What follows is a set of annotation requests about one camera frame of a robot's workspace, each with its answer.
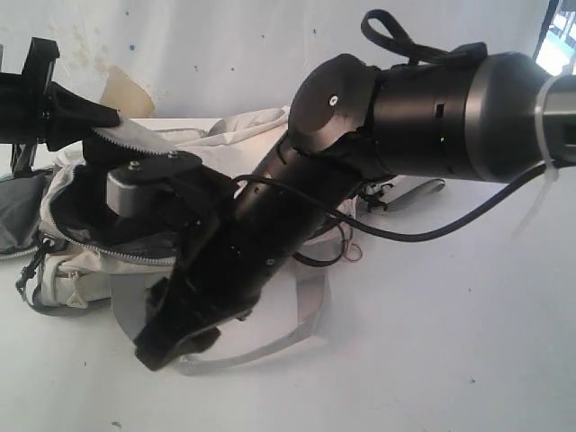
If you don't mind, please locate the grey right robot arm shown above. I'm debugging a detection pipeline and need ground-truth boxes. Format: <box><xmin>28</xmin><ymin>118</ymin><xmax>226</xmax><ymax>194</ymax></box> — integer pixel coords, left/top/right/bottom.
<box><xmin>134</xmin><ymin>53</ymin><xmax>575</xmax><ymax>371</ymax></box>

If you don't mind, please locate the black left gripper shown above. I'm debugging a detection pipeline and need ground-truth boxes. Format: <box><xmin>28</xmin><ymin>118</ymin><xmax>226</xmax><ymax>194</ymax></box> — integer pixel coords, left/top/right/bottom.
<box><xmin>1</xmin><ymin>38</ymin><xmax>121</xmax><ymax>174</ymax></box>

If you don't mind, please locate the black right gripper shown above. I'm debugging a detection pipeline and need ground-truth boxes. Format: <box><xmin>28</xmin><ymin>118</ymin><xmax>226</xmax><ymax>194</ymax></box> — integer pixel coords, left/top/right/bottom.
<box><xmin>134</xmin><ymin>136</ymin><xmax>360</xmax><ymax>372</ymax></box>

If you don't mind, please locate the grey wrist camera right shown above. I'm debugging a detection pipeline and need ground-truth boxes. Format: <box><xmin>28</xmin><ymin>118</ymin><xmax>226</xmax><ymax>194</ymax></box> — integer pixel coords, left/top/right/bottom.
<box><xmin>105</xmin><ymin>150</ymin><xmax>203</xmax><ymax>218</ymax></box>

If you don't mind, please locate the white fabric backpack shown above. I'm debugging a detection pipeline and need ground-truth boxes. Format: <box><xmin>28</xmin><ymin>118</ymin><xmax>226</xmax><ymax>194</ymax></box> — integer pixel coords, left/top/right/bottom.
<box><xmin>15</xmin><ymin>107</ymin><xmax>443</xmax><ymax>347</ymax></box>

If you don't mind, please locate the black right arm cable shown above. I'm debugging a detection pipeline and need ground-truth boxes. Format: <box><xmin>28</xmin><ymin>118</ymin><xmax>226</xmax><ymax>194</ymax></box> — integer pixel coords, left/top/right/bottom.
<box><xmin>233</xmin><ymin>8</ymin><xmax>576</xmax><ymax>266</ymax></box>

